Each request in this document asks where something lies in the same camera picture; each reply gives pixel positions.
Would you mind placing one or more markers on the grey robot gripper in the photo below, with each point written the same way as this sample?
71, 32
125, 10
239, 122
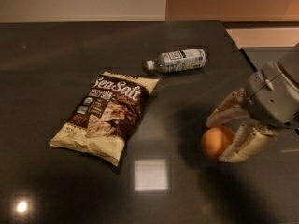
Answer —
271, 97

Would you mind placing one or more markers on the orange fruit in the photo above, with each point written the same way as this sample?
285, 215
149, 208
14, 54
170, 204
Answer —
215, 140

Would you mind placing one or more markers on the brown sea salt chip bag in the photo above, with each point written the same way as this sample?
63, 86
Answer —
106, 117

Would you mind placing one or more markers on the clear plastic water bottle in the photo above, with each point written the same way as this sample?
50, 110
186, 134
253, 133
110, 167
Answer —
176, 61

